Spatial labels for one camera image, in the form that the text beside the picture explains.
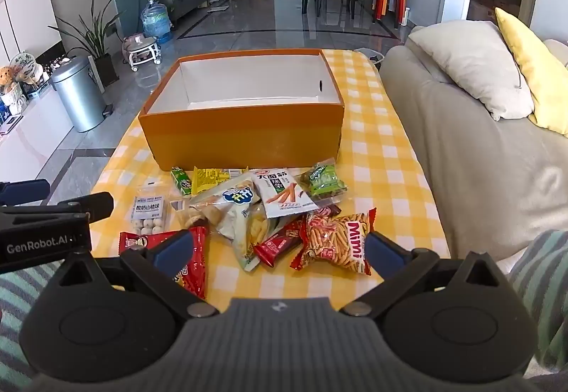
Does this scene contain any red cartoon snack bag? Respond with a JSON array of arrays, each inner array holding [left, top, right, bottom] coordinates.
[[119, 225, 208, 300]]

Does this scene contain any yogurt hawthorn ball packet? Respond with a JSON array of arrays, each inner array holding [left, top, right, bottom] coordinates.
[[130, 181, 168, 236]]

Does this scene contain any clear pastry packet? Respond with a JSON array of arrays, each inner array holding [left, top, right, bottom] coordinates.
[[170, 198, 208, 229]]

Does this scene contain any Mimi fries snack bag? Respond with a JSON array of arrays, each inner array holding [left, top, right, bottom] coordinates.
[[290, 208, 376, 276]]

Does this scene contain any green sausage stick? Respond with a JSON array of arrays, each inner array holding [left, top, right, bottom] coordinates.
[[170, 167, 192, 196]]

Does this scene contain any white blue chips bag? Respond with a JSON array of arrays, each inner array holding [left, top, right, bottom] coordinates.
[[183, 173, 296, 272]]

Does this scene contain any yellow biscuit packet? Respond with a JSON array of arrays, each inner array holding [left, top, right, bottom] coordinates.
[[192, 167, 246, 196]]

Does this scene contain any red chocolate bar wrapper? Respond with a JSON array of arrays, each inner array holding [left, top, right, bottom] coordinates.
[[252, 204, 343, 267]]

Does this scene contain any green nut snack packet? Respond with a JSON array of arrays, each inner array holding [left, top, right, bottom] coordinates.
[[296, 158, 348, 201]]

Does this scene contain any white breadstick snack packet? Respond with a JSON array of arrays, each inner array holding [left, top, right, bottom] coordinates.
[[250, 169, 318, 219]]

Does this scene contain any white low tv console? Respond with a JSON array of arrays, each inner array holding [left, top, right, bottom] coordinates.
[[0, 86, 73, 183]]

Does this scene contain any yellow checkered tablecloth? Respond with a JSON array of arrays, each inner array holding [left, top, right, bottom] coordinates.
[[91, 50, 449, 310]]

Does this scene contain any plush toy decor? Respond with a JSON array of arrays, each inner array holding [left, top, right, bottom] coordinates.
[[0, 66, 15, 95]]

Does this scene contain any silver pedal trash bin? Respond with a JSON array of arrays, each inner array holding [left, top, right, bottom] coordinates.
[[49, 56, 114, 133]]

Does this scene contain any beige sofa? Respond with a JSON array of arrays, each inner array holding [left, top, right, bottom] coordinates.
[[380, 38, 567, 269]]

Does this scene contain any striped green blanket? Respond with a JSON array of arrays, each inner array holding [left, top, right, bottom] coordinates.
[[18, 230, 567, 391]]

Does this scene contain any potted long-leaf plant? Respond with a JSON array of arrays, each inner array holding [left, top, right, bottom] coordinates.
[[49, 0, 120, 89]]

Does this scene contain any orange cardboard box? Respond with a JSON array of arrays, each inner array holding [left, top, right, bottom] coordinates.
[[139, 49, 345, 171]]

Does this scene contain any small white rolling stool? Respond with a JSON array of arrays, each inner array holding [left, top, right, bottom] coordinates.
[[122, 33, 162, 73]]

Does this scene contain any floor basket with bag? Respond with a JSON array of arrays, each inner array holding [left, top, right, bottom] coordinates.
[[355, 48, 384, 67]]

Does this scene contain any white cushion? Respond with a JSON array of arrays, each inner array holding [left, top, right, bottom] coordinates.
[[407, 20, 534, 121]]

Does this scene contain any blue water jug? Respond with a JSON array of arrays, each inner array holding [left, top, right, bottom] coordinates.
[[141, 0, 172, 44]]

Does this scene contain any yellow cushion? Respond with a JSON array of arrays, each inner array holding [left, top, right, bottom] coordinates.
[[494, 7, 568, 136]]

